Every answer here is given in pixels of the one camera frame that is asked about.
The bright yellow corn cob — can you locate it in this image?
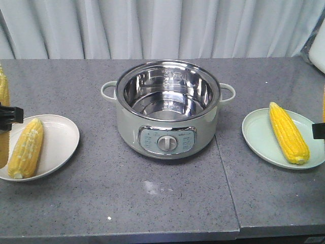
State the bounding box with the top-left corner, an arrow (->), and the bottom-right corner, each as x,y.
322,86 -> 325,123
269,102 -> 310,164

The green round plate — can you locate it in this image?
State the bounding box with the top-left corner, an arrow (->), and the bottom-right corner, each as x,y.
242,108 -> 324,170

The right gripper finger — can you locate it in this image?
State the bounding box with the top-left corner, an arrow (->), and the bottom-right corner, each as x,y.
312,123 -> 325,139

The white rice cooker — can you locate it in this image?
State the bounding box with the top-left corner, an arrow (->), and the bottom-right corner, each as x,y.
309,23 -> 325,73

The white curtain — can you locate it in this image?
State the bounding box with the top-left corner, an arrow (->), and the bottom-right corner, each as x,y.
1,1 -> 324,59

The green electric cooking pot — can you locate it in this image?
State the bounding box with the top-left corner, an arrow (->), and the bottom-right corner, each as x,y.
101,59 -> 236,160

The pale corn cob with white patch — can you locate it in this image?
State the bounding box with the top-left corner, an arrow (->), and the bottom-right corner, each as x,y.
8,118 -> 44,179

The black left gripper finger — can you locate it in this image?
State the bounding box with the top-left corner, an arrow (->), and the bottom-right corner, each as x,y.
0,104 -> 24,131

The pale yellow corn cob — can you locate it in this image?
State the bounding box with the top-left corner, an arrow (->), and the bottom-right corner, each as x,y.
1,67 -> 10,168

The white round plate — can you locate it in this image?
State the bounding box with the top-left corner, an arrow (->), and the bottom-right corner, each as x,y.
1,114 -> 80,182

